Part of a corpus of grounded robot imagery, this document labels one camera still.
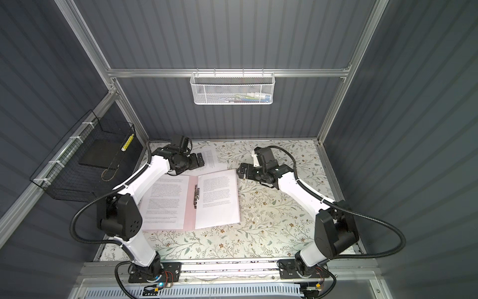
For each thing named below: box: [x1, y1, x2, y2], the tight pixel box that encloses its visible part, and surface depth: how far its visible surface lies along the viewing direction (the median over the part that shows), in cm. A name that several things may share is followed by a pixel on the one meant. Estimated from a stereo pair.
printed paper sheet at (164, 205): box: [138, 174, 190, 231], surface depth 91 cm
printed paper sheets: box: [195, 168, 241, 230], surface depth 93 cm
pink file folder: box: [139, 168, 241, 232], surface depth 93 cm
